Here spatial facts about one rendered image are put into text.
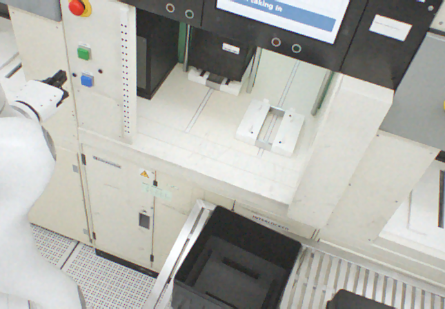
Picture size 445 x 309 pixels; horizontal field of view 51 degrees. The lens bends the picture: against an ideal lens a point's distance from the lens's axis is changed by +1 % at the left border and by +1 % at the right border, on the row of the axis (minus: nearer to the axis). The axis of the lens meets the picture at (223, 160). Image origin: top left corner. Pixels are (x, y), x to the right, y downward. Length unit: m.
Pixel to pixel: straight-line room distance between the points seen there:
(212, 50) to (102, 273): 1.17
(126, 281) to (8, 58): 1.09
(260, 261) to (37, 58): 0.92
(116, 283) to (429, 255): 1.36
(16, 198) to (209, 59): 1.15
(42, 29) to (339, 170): 0.92
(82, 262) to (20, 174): 1.66
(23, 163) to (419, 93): 0.84
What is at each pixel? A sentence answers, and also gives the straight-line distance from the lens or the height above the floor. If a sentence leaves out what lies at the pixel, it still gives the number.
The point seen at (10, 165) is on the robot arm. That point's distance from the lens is 0.71.
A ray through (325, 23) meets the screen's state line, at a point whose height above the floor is 1.51.
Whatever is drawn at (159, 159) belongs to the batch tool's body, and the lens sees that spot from 1.57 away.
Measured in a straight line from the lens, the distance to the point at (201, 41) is 1.74.
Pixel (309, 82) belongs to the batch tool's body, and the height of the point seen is 0.87.
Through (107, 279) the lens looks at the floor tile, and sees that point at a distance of 2.30.
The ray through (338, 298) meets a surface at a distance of 1.41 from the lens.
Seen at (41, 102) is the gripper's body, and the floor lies 1.22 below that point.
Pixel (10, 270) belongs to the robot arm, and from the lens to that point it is 0.85.
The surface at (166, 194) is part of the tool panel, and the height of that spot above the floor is 0.68.
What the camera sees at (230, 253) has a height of 0.77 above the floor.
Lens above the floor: 2.05
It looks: 48 degrees down
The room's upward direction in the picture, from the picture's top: 12 degrees clockwise
